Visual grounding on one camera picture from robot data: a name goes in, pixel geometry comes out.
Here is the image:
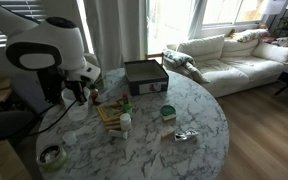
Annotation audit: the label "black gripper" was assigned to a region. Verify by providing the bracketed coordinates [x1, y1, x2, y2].
[37, 68, 89, 106]

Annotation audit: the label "clear plastic cup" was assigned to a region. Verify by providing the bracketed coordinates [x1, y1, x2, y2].
[61, 87, 92, 122]

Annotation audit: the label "wooden tray block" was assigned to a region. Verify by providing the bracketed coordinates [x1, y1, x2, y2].
[96, 101, 128, 123]

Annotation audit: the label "small wooden block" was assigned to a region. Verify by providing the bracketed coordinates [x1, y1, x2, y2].
[159, 126, 177, 139]
[105, 124, 122, 131]
[162, 113, 178, 122]

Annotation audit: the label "green bottle with red cap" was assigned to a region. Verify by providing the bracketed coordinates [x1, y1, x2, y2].
[122, 92, 134, 114]

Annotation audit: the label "small white bottle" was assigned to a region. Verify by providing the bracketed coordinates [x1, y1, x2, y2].
[119, 113, 133, 133]

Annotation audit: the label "small white tube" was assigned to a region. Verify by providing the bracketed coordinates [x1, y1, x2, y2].
[108, 129, 129, 140]

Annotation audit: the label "glass bowl with foil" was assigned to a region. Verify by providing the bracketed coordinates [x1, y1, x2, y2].
[36, 143, 68, 172]

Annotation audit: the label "dark blue cardboard box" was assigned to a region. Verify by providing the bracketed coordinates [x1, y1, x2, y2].
[123, 59, 170, 97]

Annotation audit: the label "gray curtain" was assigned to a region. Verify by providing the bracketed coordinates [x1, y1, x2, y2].
[83, 0, 148, 71]

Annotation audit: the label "gray office chair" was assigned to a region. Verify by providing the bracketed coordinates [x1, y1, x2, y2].
[0, 71, 52, 141]

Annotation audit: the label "wooden chair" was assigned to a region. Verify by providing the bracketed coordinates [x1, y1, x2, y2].
[144, 52, 165, 68]

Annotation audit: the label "round green lid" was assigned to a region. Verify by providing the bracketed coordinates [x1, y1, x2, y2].
[159, 104, 177, 117]

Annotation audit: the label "window blinds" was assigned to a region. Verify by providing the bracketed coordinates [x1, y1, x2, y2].
[0, 0, 48, 49]

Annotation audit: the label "gray patterned blanket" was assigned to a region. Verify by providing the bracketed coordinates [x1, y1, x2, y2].
[162, 49, 210, 84]

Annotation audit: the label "crumpled silver foil wrapper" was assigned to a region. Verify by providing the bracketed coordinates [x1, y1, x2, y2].
[174, 129, 199, 143]

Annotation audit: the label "cream sofa back cushion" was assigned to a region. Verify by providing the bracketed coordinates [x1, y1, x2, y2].
[177, 34, 226, 63]
[251, 41, 288, 66]
[221, 38, 262, 59]

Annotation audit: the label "cream sofa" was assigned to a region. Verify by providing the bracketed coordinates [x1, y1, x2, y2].
[165, 29, 288, 98]

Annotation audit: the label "black plant stand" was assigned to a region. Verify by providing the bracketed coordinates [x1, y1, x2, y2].
[272, 9, 288, 38]

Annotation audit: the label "black cable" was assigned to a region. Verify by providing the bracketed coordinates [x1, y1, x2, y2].
[15, 98, 80, 138]

